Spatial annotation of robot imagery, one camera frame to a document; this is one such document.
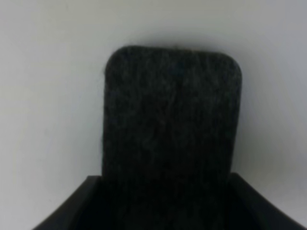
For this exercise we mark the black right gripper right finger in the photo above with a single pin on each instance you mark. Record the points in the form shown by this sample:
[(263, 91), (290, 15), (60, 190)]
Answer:
[(246, 209)]

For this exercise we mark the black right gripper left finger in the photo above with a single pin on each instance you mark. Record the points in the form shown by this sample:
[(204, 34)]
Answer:
[(86, 209)]

